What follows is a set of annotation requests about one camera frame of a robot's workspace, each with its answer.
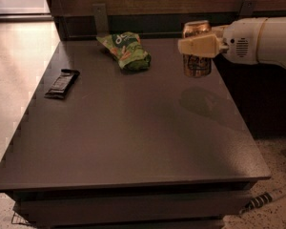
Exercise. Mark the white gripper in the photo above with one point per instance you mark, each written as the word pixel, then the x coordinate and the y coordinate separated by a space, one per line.
pixel 241 42

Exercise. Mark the orange soda can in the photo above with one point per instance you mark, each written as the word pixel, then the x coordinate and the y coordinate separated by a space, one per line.
pixel 195 66

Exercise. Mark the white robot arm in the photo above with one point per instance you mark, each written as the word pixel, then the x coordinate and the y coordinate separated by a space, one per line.
pixel 271 47

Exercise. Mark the green chip bag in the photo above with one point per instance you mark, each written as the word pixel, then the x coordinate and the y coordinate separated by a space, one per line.
pixel 127 50

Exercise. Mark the dark chocolate bar wrapper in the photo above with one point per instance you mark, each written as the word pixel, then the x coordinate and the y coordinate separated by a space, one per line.
pixel 62 83

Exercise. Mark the striped object on floor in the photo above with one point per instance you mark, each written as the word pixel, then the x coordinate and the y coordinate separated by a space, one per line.
pixel 263 199

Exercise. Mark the dark cabinet drawer base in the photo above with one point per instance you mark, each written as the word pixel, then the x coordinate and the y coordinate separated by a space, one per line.
pixel 198 206

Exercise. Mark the right metal bracket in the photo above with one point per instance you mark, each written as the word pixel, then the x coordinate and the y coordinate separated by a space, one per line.
pixel 247 8

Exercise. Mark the metal bracket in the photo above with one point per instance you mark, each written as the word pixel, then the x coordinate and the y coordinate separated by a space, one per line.
pixel 100 18
pixel 247 8

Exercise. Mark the left metal bracket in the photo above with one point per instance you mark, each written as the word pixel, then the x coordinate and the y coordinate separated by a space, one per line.
pixel 100 18

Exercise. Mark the wire rack corner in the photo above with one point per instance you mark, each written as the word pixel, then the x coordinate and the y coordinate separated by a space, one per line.
pixel 19 217

